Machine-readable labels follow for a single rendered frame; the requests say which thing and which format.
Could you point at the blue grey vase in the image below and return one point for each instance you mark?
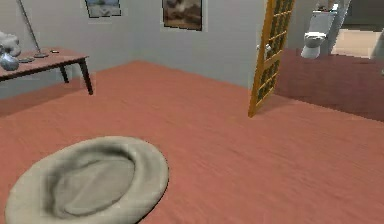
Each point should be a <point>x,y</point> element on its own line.
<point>9,62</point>

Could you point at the grey floor lamp pole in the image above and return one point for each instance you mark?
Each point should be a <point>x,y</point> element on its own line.
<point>31,31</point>

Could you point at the white toilet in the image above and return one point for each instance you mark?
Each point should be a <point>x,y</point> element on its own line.
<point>316,33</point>

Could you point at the flat grey dish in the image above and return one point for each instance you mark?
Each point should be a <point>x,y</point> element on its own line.
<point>26,60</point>

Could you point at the yellow wooden lattice door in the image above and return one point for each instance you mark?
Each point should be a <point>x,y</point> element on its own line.
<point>271,56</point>

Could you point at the framed brown picture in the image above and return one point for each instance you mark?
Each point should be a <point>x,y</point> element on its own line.
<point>182,14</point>

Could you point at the dark brown wooden table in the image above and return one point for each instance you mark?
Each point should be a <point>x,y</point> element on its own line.
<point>50,63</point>

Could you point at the small black remote control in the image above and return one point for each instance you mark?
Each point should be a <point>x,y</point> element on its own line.
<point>54,51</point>

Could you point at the framed blue landscape picture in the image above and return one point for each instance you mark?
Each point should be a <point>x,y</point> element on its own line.
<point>102,7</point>

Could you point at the beige round floor cushion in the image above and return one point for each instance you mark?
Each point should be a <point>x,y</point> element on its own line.
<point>90,183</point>

